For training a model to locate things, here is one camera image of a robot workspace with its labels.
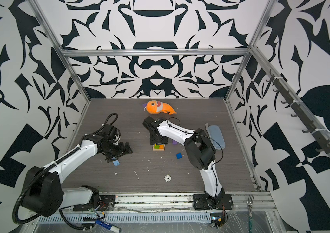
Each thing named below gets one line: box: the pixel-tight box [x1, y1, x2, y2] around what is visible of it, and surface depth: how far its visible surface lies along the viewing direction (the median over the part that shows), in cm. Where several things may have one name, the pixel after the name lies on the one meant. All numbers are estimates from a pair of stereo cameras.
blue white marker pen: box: [95, 219, 122, 233], surface depth 69 cm
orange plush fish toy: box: [142, 99, 178, 115], surface depth 108 cm
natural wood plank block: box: [152, 146, 165, 151], surface depth 93 cm
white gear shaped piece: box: [164, 174, 172, 183], surface depth 84 cm
